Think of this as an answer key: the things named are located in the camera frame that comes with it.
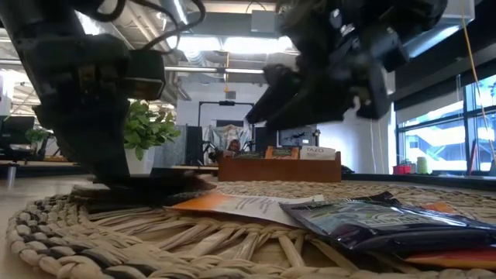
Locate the yellow green cylinder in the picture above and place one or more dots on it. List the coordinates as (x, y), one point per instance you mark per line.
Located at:
(422, 166)

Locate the grey window roller blind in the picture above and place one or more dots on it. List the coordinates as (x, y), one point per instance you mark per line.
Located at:
(426, 113)

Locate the large black framed window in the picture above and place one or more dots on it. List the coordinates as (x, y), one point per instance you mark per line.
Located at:
(438, 147)

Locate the dark brown tea packet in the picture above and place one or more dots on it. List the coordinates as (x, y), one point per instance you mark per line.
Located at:
(162, 190)

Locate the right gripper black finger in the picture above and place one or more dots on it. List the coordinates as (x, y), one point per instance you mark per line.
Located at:
(310, 104)
(279, 85)

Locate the white orange Tazo tea packet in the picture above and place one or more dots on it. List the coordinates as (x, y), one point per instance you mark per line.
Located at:
(240, 205)
(317, 153)

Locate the pale draped cloth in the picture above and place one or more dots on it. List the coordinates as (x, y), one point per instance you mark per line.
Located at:
(226, 137)

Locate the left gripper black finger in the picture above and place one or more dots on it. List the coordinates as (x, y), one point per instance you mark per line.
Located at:
(93, 139)

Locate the wooden divided organiser box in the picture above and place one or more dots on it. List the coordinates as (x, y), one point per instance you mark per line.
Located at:
(279, 170)

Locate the round woven straw placemat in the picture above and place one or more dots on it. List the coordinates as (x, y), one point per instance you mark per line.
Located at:
(193, 252)

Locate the grey ceiling box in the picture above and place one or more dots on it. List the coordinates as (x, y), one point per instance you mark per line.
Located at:
(263, 21)

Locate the long ceiling tube light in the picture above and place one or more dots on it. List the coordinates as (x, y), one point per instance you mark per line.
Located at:
(213, 70)

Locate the white ceiling duct hood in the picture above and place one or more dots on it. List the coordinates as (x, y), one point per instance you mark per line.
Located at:
(461, 15)

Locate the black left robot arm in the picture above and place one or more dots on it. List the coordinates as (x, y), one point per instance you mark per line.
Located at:
(38, 19)

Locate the black camera gantry frame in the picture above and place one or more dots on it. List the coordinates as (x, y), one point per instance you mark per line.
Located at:
(226, 103)

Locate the green plant in white pot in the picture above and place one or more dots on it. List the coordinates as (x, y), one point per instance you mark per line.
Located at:
(151, 131)

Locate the grey square wall panel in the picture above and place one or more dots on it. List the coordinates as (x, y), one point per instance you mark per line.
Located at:
(230, 95)

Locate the dark green tea packet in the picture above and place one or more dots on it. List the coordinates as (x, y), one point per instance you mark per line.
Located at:
(250, 155)

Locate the dark shiny foil tea packet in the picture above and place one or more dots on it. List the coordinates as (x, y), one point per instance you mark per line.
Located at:
(387, 228)

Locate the dark computer monitor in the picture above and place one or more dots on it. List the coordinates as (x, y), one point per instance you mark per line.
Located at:
(296, 137)

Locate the grey partition panel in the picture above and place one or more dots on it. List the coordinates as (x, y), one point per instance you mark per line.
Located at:
(170, 151)

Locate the black distant monitor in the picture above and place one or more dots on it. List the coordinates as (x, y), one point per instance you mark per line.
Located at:
(15, 129)

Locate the red box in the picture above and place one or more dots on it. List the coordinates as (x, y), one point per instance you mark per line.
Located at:
(401, 169)

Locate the small distant green plant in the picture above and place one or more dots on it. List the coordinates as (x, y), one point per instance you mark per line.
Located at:
(36, 135)

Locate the orange red tea packet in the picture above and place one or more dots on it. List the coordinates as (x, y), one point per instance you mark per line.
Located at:
(439, 208)

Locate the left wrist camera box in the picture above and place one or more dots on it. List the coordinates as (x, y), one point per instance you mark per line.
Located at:
(145, 75)

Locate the orange green tea packet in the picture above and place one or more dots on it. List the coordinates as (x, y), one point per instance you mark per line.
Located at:
(282, 153)

